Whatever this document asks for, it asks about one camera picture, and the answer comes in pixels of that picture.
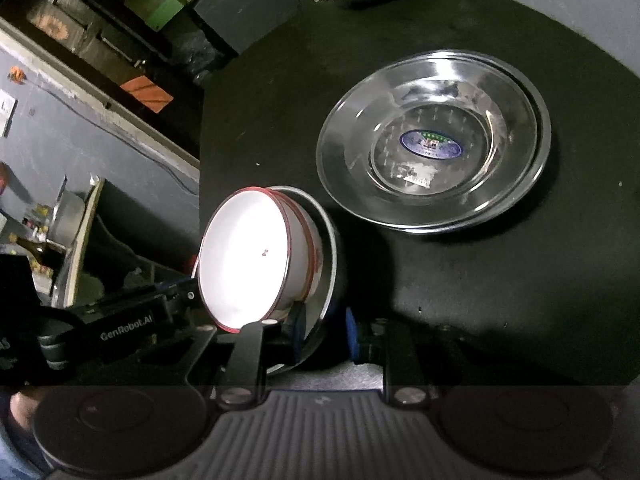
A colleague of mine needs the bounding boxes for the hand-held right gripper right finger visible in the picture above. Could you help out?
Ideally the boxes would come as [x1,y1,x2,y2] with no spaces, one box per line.
[345,308,506,407]

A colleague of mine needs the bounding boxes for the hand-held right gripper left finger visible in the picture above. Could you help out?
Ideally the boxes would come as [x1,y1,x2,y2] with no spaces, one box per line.
[186,302,307,407]

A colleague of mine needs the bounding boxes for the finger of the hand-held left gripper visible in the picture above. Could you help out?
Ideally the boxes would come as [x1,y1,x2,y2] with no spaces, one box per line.
[159,276,202,323]

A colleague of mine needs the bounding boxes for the steel bowl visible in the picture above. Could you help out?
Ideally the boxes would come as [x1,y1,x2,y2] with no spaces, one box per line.
[260,185,346,377]

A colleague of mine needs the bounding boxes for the steel plate with oval sticker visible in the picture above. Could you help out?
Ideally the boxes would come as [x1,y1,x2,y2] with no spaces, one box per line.
[316,50,543,231]

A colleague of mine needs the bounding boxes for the plain steel plate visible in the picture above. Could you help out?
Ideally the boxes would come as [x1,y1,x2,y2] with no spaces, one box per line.
[380,52,553,236]

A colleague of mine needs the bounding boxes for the wooden board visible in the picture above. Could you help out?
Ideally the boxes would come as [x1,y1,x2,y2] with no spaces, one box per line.
[52,175,107,309]

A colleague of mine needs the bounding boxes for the orange cloth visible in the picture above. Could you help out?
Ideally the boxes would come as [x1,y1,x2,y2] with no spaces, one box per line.
[119,75,175,115]

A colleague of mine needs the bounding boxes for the green box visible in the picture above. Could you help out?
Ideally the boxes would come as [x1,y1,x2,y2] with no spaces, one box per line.
[124,0,187,30]

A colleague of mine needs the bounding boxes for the grey metal cabinet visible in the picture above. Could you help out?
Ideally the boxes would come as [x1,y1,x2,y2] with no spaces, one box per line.
[192,0,303,57]

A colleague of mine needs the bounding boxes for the white wall switch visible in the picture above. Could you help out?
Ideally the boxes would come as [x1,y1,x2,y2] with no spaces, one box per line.
[0,89,19,138]

